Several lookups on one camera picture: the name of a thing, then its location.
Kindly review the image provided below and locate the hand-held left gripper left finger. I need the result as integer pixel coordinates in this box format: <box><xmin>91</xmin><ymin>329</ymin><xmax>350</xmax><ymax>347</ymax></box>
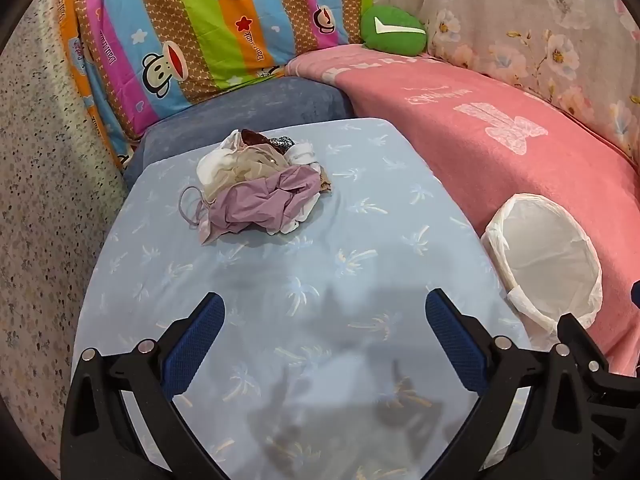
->
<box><xmin>60</xmin><ymin>292</ymin><xmax>235</xmax><ymax>480</ymax></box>

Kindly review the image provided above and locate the dark red scrap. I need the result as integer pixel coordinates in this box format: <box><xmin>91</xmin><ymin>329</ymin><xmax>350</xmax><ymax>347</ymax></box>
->
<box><xmin>241</xmin><ymin>129</ymin><xmax>272</xmax><ymax>149</ymax></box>

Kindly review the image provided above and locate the blue grey sofa cushion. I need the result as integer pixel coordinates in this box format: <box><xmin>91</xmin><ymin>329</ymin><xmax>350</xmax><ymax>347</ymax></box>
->
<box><xmin>122</xmin><ymin>76</ymin><xmax>357</xmax><ymax>192</ymax></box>

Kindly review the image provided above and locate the small white tissue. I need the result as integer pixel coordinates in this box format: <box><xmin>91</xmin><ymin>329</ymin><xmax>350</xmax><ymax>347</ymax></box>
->
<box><xmin>286</xmin><ymin>142</ymin><xmax>321</xmax><ymax>170</ymax></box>

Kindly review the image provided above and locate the green round cushion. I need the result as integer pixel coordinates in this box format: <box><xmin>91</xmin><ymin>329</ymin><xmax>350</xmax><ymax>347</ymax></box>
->
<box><xmin>360</xmin><ymin>5</ymin><xmax>429</xmax><ymax>57</ymax></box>

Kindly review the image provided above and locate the round bin with white liner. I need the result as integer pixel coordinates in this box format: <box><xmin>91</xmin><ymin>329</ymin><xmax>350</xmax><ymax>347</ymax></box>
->
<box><xmin>481</xmin><ymin>192</ymin><xmax>604</xmax><ymax>352</ymax></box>

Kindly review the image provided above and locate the light blue palm print sheet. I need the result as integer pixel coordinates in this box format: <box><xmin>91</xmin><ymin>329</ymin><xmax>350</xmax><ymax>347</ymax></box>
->
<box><xmin>70</xmin><ymin>117</ymin><xmax>534</xmax><ymax>480</ymax></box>

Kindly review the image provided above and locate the grey floral cloth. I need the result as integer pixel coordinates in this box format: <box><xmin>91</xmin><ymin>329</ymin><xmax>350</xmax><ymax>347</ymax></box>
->
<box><xmin>372</xmin><ymin>0</ymin><xmax>640</xmax><ymax>162</ymax></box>

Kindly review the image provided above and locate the grey elastic loop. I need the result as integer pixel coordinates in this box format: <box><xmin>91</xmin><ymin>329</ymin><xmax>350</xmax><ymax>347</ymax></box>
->
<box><xmin>178</xmin><ymin>186</ymin><xmax>213</xmax><ymax>227</ymax></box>

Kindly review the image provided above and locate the pink blanket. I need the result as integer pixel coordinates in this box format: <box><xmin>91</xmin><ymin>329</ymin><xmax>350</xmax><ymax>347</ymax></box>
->
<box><xmin>285</xmin><ymin>44</ymin><xmax>640</xmax><ymax>377</ymax></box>

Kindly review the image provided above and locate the white crumpled cloth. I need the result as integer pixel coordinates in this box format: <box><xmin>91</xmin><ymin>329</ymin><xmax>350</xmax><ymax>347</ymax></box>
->
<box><xmin>196</xmin><ymin>130</ymin><xmax>243</xmax><ymax>197</ymax></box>

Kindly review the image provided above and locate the striped monkey print pillow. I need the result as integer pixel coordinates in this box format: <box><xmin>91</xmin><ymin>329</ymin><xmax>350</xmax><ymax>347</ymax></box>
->
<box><xmin>59</xmin><ymin>0</ymin><xmax>377</xmax><ymax>172</ymax></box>

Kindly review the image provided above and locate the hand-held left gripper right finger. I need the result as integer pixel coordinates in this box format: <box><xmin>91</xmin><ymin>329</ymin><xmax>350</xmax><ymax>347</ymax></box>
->
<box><xmin>425</xmin><ymin>288</ymin><xmax>595</xmax><ymax>480</ymax></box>

